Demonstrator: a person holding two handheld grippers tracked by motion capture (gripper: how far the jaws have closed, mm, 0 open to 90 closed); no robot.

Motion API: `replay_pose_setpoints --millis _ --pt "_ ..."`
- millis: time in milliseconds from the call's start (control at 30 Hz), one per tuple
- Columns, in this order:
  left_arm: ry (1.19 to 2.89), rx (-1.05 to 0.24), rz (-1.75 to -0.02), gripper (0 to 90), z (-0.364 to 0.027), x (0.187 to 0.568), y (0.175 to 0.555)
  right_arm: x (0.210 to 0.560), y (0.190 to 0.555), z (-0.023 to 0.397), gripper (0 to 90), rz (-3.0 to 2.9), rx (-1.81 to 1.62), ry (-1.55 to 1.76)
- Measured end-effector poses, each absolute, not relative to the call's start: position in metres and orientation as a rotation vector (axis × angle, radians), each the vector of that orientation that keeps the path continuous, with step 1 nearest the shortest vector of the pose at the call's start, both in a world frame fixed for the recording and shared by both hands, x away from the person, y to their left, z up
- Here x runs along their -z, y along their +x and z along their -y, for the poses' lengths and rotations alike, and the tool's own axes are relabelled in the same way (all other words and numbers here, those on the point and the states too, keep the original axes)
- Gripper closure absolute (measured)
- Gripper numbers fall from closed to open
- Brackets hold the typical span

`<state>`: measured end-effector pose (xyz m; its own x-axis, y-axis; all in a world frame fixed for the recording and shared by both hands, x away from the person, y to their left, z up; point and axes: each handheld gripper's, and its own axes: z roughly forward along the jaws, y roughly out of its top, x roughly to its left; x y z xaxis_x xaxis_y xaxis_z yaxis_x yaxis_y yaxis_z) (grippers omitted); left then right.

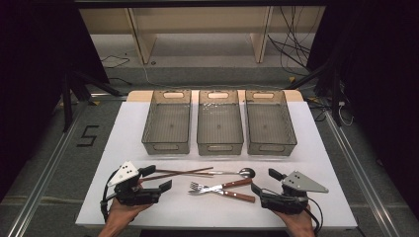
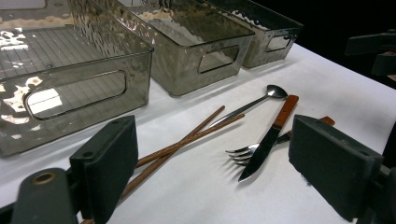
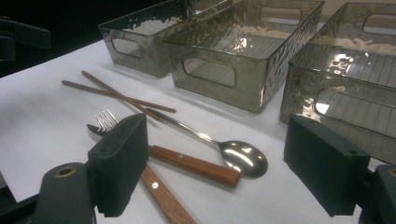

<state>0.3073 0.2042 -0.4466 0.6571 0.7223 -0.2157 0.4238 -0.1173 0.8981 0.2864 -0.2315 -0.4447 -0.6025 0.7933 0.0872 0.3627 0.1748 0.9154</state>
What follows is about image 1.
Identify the person's left hand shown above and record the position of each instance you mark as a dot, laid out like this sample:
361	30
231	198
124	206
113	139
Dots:
123	214

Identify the beige wooden shelf unit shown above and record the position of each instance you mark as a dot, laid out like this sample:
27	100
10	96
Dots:
145	42

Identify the person's right hand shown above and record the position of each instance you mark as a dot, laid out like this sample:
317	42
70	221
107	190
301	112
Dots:
299	223

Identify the aluminium floor rail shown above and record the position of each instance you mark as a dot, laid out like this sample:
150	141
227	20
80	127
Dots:
359	174
39	187

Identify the smoky clear plastic bin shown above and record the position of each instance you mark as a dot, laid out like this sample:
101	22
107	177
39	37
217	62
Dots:
168	125
219	126
270	126

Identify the brown wooden chopstick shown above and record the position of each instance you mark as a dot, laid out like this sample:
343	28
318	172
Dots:
184	172
178	174

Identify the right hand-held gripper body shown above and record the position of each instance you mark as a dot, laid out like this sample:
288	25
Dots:
286	200

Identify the black curtain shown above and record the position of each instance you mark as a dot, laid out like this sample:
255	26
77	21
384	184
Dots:
378	82
36	65

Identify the metal spoon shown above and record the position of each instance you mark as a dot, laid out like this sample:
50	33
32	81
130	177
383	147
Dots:
247	172

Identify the white table cover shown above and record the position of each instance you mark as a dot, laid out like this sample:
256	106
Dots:
210	214

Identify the black metal stand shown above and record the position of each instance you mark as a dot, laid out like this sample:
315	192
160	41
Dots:
67	102
334	92

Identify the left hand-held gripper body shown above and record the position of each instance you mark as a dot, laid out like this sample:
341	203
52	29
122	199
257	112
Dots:
131	196

